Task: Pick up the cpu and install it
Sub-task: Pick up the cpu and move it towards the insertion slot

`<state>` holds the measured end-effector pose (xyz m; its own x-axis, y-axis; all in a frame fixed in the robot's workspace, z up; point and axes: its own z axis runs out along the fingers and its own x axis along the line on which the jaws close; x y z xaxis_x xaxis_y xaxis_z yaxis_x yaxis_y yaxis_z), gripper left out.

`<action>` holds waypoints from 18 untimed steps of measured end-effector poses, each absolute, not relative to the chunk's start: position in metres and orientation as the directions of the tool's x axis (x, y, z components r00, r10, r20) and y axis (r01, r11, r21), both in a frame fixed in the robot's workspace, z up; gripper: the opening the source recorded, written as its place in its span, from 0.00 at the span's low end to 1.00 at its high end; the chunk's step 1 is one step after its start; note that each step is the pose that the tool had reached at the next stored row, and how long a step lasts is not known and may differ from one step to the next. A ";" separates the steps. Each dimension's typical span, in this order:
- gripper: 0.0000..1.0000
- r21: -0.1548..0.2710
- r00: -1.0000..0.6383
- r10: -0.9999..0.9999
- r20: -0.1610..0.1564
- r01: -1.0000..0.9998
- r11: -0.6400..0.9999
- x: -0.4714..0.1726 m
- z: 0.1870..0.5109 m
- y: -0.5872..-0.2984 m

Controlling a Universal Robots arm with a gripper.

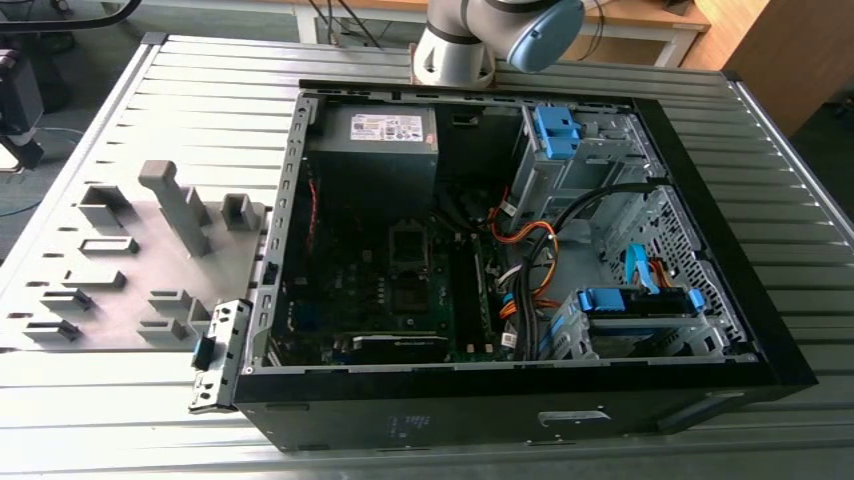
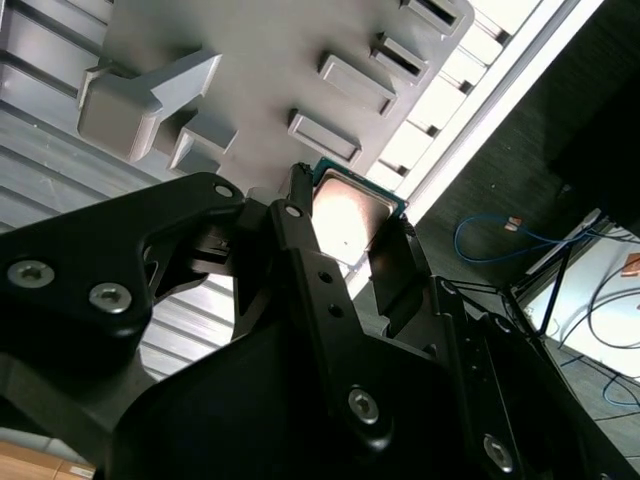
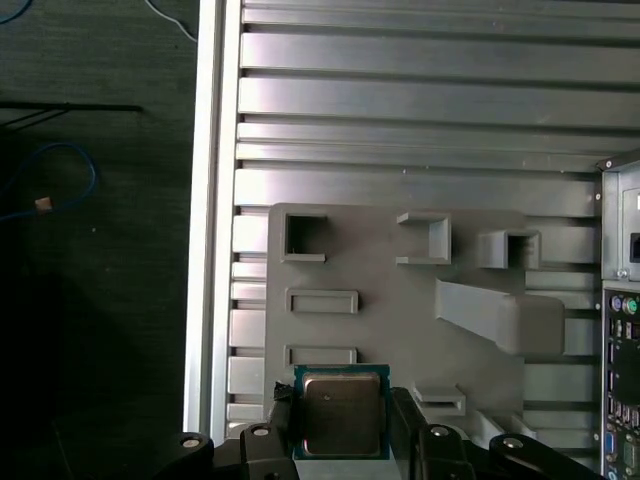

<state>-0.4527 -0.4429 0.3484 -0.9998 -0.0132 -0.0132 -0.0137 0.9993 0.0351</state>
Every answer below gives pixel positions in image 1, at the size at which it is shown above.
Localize black PSU cable bundle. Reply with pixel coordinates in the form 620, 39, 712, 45
436, 182, 499, 231

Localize green RAM stick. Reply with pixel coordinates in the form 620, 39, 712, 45
471, 234, 499, 349

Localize blue SATA cable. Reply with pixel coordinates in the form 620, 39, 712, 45
624, 241, 663, 296

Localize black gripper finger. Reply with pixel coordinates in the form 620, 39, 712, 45
4, 132, 45, 170

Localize black round bin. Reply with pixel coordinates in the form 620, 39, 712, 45
40, 52, 73, 116

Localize twisted coloured fan wires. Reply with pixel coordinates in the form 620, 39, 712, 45
302, 174, 322, 257

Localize blue carrier with black disk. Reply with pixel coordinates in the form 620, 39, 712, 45
576, 286, 707, 320

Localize tall metal disk bay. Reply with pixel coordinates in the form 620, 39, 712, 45
511, 102, 669, 241

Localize wooden cabinet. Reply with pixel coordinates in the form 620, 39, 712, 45
723, 0, 854, 139

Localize low metal disk bay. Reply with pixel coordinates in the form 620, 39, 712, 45
537, 289, 753, 362

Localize grey power supply unit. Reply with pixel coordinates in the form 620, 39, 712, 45
304, 103, 443, 221

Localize red yellow disk wires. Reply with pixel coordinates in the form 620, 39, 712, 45
647, 256, 683, 295

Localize black camera cable with plug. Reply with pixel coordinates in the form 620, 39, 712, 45
0, 0, 144, 33

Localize black open PC case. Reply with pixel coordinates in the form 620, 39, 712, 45
229, 77, 820, 454

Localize white purple wires with connector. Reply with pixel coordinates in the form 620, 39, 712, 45
493, 263, 535, 294

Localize blue VGA port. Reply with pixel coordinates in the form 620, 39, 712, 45
290, 303, 322, 332

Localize green Dell motherboard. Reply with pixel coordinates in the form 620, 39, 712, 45
273, 199, 519, 365

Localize orange red wire bundle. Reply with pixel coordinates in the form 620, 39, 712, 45
497, 243, 563, 321
488, 202, 559, 247

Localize blue drive carrier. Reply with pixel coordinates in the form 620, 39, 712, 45
531, 106, 583, 162

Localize grey parts rack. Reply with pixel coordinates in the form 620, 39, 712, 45
0, 158, 276, 355

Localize grey expansion slot latch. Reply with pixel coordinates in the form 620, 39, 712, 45
188, 297, 256, 415

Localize NVIDIA graphics card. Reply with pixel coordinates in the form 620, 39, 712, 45
330, 330, 452, 366

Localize wooden desk with white frame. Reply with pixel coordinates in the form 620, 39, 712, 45
292, 0, 712, 69

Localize CPU socket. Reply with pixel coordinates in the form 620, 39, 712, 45
388, 276, 435, 314

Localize black RAM slot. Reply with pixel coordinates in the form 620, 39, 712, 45
447, 233, 469, 354
464, 233, 488, 352
455, 233, 479, 354

